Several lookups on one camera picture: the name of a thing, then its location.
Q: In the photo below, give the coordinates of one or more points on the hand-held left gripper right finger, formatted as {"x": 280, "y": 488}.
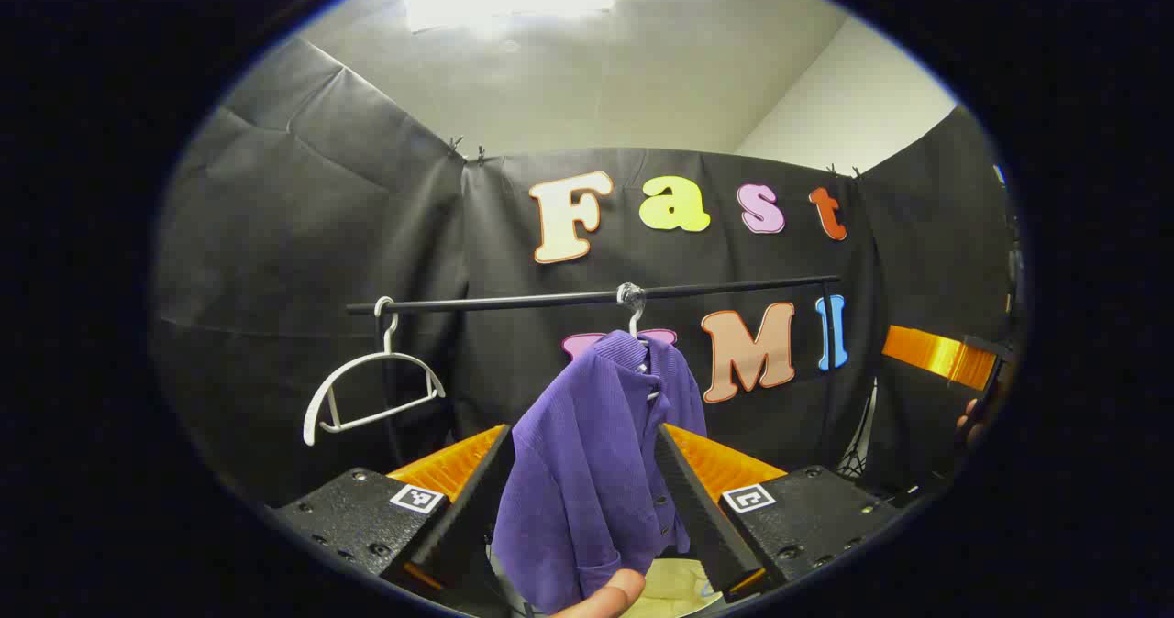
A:
{"x": 702, "y": 508}

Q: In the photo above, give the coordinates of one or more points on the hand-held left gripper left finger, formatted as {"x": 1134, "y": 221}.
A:
{"x": 472, "y": 508}

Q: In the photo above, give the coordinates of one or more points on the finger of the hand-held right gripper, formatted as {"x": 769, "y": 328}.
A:
{"x": 931, "y": 352}

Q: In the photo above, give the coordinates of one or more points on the beige laundry hamper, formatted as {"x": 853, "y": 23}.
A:
{"x": 674, "y": 586}

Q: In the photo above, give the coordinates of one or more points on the purple knit cardigan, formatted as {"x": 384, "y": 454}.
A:
{"x": 578, "y": 471}

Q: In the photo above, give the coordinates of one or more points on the small white plastic hanger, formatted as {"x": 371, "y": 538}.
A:
{"x": 386, "y": 354}

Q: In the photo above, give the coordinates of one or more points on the large white plastic hanger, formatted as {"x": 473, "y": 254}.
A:
{"x": 635, "y": 325}

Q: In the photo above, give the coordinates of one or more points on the black clothes rack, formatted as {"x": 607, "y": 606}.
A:
{"x": 514, "y": 301}

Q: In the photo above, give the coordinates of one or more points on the clear tape wrap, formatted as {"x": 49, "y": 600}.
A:
{"x": 631, "y": 294}

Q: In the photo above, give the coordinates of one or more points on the black backdrop cloth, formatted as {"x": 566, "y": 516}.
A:
{"x": 321, "y": 233}

